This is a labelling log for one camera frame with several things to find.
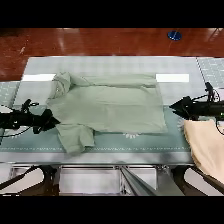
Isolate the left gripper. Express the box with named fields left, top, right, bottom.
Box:
left=31, top=111, right=53, bottom=135

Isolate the beige garment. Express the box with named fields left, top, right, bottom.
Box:
left=182, top=118, right=224, bottom=186

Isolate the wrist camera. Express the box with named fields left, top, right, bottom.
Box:
left=204, top=81, right=221, bottom=102
left=20, top=98, right=40, bottom=114

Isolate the silver frame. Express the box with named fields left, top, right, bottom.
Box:
left=0, top=162, right=224, bottom=197

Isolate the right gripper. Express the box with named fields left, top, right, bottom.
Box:
left=181, top=96, right=203, bottom=120

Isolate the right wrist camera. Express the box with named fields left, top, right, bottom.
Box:
left=204, top=81, right=221, bottom=102

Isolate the black cable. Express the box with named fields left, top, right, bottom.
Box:
left=2, top=125, right=36, bottom=138

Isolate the blue round disc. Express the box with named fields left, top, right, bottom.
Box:
left=167, top=30, right=183, bottom=42

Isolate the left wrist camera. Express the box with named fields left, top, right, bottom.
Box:
left=20, top=98, right=40, bottom=114

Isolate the pale green shirt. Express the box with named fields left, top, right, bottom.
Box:
left=46, top=71, right=169, bottom=155

